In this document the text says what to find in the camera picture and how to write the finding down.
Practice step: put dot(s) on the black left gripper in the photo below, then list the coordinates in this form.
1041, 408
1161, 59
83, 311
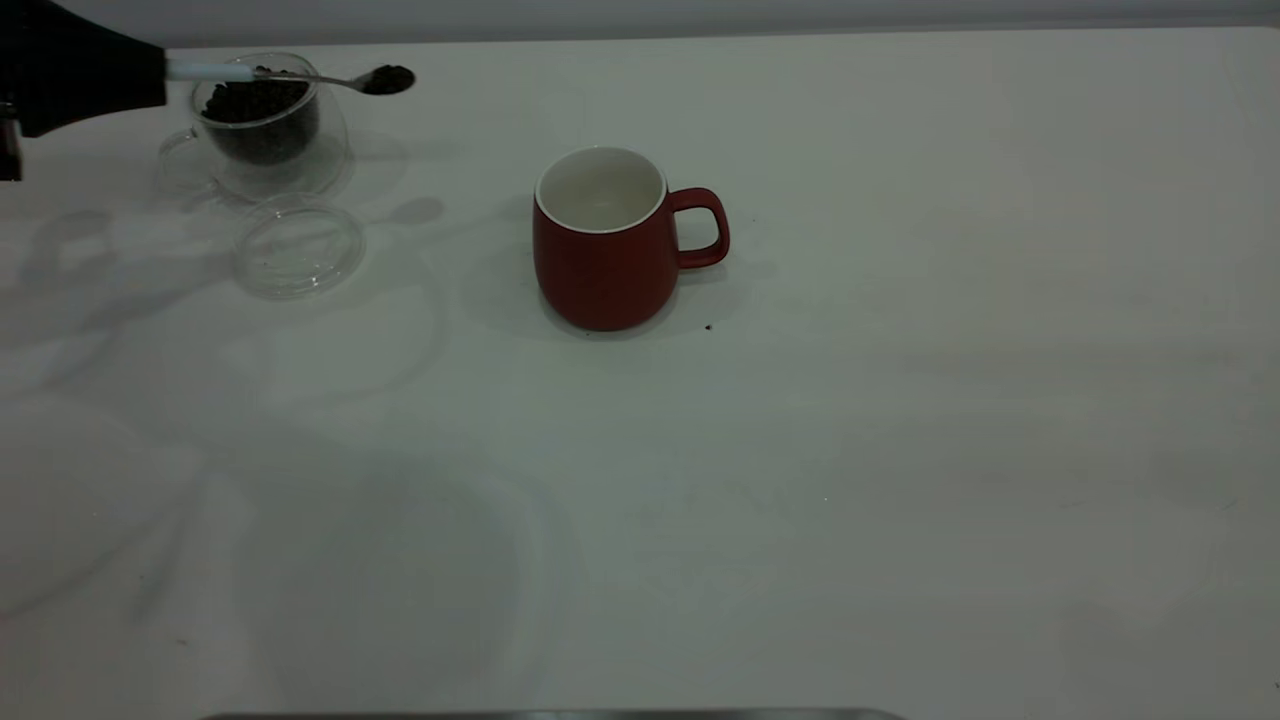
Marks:
10, 70

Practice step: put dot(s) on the red ceramic mug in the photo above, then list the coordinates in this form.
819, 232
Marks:
605, 275

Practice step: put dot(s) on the dark coffee beans pile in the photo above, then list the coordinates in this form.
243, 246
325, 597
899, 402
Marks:
262, 125

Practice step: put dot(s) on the clear glass cup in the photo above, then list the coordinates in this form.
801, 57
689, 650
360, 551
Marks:
330, 150

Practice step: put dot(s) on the clear round glass lid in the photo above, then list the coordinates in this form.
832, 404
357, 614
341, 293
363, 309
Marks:
300, 250

